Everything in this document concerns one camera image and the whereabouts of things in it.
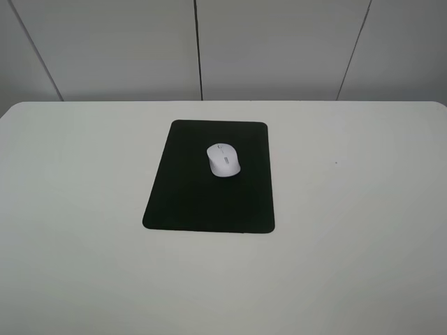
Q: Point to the white computer mouse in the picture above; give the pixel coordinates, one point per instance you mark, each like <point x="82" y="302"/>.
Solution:
<point x="223" y="160"/>

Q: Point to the black mouse pad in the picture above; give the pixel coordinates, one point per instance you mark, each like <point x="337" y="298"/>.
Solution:
<point x="186" y="195"/>

